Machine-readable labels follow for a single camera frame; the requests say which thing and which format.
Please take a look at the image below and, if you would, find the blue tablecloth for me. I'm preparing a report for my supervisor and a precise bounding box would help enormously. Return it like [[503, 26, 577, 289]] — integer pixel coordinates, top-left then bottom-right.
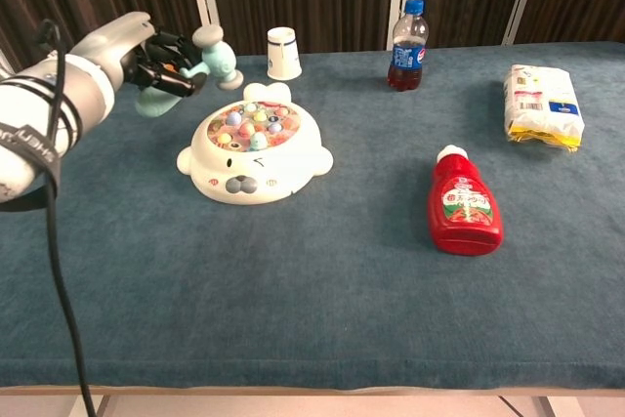
[[0, 40, 625, 392]]

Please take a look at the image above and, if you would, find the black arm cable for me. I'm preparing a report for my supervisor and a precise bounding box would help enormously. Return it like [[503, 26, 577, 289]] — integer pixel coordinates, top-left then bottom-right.
[[33, 19, 97, 417]]

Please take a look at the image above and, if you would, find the white and yellow food bag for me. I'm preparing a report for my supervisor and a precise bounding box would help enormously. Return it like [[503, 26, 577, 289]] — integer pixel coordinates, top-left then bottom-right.
[[503, 63, 586, 153]]

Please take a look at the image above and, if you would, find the teal toy mallet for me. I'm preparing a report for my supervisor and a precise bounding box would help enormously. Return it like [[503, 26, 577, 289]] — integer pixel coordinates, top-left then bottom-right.
[[135, 24, 244, 119]]

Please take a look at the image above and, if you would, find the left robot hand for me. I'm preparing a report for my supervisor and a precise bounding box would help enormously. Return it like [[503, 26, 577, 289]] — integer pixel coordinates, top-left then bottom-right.
[[72, 12, 206, 99]]

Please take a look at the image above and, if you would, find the white round toy game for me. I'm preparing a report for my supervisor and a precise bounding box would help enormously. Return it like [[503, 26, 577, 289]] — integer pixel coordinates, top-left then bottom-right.
[[176, 82, 335, 206]]

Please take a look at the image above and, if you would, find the red ketchup bottle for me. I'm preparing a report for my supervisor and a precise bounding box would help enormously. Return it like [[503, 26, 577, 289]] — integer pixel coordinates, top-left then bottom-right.
[[428, 144, 505, 257]]

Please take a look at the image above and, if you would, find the white paper cup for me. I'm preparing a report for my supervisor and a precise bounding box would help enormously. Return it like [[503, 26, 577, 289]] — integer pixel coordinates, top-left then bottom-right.
[[266, 26, 303, 81]]

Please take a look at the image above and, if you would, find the cola bottle with blue cap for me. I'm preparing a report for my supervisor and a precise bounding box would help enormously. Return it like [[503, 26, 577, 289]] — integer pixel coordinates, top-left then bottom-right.
[[387, 0, 430, 93]]

